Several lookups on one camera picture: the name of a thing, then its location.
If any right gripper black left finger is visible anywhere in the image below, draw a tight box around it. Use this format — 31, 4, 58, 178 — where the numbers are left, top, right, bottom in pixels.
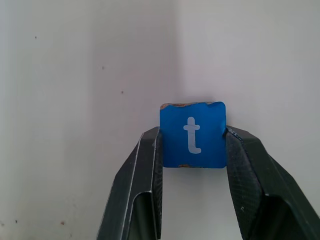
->
96, 126, 165, 240

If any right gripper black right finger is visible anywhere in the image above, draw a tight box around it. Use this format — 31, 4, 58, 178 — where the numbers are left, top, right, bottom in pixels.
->
221, 126, 320, 240

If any blue letter tile t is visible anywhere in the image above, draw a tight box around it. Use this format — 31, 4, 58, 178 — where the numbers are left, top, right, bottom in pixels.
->
159, 100, 227, 169

